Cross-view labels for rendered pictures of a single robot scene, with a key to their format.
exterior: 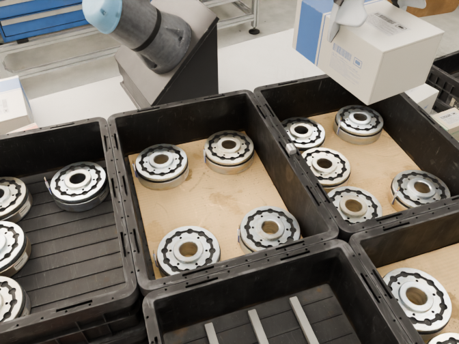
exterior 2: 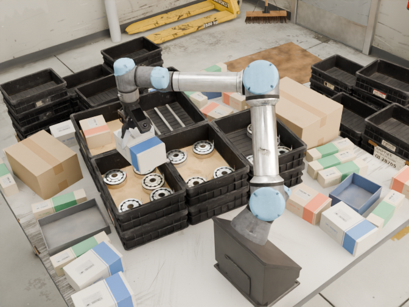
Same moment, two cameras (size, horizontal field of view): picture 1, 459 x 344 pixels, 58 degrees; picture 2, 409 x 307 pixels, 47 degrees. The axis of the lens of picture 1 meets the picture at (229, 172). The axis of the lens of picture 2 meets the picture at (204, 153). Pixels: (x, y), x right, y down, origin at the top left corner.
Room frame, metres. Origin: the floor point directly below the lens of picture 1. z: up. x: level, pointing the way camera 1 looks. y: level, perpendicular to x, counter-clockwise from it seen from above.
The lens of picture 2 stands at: (2.15, -0.12, 2.26)
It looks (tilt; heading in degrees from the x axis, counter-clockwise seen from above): 39 degrees down; 174
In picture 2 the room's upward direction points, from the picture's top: 3 degrees counter-clockwise
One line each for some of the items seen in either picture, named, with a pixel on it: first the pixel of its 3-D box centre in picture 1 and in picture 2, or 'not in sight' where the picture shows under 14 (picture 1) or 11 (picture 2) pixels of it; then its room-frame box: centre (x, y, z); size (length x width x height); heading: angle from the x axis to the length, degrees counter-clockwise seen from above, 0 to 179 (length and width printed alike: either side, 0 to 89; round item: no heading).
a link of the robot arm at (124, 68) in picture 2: not in sight; (126, 75); (0.61, -0.22, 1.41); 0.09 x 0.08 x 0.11; 70
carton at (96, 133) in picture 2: not in sight; (95, 131); (0.16, -0.45, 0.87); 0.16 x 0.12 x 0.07; 15
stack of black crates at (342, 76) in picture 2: not in sight; (340, 88); (-0.83, 1.28, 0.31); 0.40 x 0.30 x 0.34; 29
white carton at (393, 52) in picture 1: (360, 40); (139, 147); (0.63, -0.21, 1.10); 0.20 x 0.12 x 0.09; 29
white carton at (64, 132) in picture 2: not in sight; (72, 133); (-0.03, -0.61, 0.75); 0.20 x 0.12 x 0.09; 111
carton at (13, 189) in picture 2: not in sight; (3, 176); (0.26, -0.92, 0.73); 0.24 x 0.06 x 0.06; 27
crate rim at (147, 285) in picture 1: (207, 171); (199, 154); (0.50, 0.04, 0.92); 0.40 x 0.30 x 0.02; 18
